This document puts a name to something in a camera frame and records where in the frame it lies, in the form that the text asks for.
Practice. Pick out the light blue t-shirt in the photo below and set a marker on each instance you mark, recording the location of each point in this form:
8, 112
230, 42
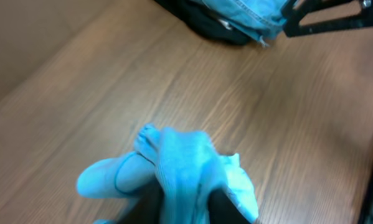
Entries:
188, 170

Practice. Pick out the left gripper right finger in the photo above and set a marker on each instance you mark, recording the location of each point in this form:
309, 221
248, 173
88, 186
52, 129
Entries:
222, 210

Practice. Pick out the blue denim shorts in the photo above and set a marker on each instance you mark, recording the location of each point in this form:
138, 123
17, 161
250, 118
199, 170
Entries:
259, 19

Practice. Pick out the black garment under shorts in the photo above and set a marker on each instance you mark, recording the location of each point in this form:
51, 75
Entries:
204, 22

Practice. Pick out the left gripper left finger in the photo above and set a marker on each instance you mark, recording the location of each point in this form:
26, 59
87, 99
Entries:
148, 208

